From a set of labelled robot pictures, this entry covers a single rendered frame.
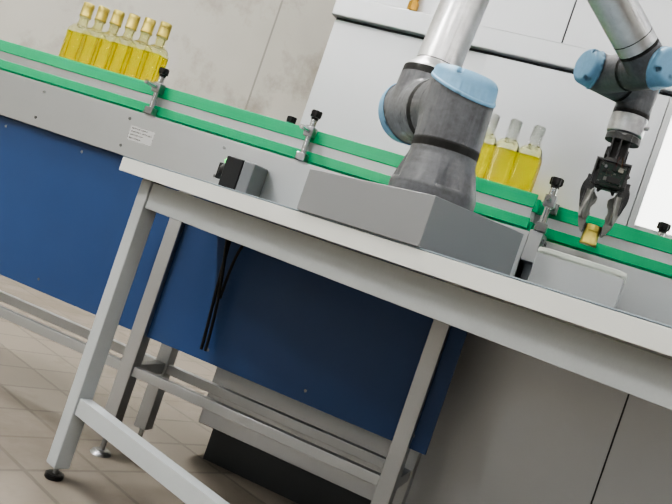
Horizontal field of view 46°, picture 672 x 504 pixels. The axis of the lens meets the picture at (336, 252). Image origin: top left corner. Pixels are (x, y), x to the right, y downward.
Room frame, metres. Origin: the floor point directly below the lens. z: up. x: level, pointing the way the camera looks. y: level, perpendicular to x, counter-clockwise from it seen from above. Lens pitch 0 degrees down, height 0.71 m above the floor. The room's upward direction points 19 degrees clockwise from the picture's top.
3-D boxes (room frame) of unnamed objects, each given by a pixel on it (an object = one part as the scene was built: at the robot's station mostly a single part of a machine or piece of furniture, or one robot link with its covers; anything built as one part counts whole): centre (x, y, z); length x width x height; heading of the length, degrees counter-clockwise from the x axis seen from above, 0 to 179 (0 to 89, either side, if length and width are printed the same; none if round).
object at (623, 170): (1.66, -0.49, 1.06); 0.09 x 0.08 x 0.12; 162
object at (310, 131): (1.94, 0.16, 0.94); 0.07 x 0.04 x 0.13; 160
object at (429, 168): (1.35, -0.12, 0.88); 0.15 x 0.15 x 0.10
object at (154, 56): (2.31, 0.68, 1.02); 0.06 x 0.06 x 0.28; 70
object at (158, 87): (2.09, 0.59, 0.94); 0.07 x 0.04 x 0.13; 160
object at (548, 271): (1.67, -0.50, 0.79); 0.27 x 0.17 x 0.08; 160
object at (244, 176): (1.95, 0.27, 0.79); 0.08 x 0.08 x 0.08; 70
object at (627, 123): (1.67, -0.49, 1.14); 0.08 x 0.08 x 0.05
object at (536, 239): (1.79, -0.42, 0.85); 0.09 x 0.04 x 0.07; 160
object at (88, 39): (2.39, 0.89, 1.02); 0.06 x 0.06 x 0.28; 70
